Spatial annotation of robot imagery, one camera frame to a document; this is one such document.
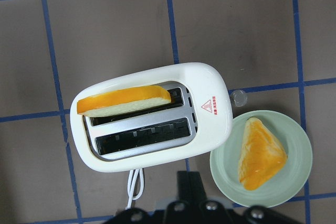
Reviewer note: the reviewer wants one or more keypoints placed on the white two-slot toaster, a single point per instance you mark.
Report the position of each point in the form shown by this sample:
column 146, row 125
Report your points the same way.
column 197, row 120

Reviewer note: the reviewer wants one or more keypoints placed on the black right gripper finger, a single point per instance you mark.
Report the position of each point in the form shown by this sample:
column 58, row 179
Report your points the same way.
column 190, row 190

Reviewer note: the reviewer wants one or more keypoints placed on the orange bread on plate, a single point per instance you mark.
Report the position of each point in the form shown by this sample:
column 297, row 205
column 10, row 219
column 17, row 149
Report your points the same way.
column 262, row 155

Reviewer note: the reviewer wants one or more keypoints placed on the light green plate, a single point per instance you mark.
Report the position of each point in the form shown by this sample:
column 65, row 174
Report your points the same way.
column 286, row 183

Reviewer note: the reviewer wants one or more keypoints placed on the bread slice in toaster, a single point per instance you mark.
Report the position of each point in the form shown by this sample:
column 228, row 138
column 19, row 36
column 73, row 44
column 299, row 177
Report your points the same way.
column 123, row 101

